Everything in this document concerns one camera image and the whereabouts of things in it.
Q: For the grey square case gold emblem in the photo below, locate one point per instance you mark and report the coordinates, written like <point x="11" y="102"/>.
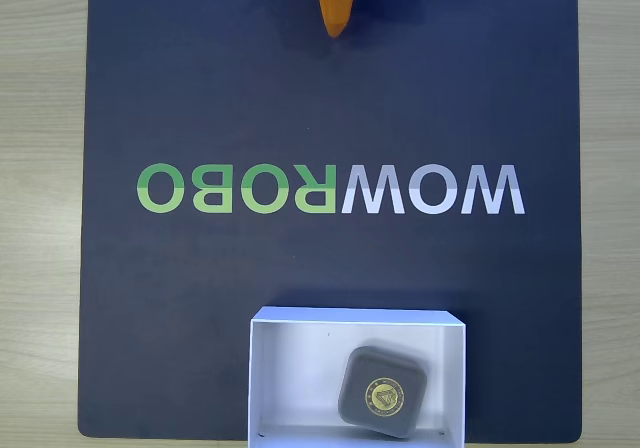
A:
<point x="365" y="373"/>

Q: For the dark mat WOWROBO print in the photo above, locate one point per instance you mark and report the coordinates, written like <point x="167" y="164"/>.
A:
<point x="200" y="268"/>

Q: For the white cardboard box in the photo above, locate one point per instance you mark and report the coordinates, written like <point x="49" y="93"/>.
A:
<point x="290" y="378"/>

